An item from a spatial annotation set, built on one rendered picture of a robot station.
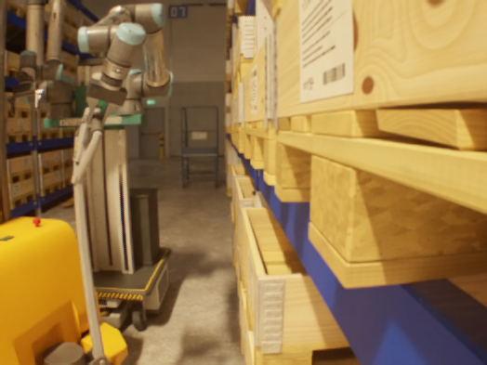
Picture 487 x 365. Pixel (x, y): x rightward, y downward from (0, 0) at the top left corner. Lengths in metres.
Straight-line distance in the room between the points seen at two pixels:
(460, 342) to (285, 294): 0.72
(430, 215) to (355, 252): 0.07
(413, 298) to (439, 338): 0.05
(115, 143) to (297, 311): 1.87
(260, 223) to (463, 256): 1.39
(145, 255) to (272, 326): 1.95
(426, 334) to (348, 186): 0.13
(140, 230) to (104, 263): 0.36
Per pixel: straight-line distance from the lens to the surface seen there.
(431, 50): 0.19
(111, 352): 1.84
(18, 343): 1.53
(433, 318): 0.30
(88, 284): 1.52
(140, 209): 2.74
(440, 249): 0.35
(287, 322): 0.99
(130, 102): 2.34
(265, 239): 1.71
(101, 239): 2.77
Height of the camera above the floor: 1.31
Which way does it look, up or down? 8 degrees down
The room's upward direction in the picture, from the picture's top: straight up
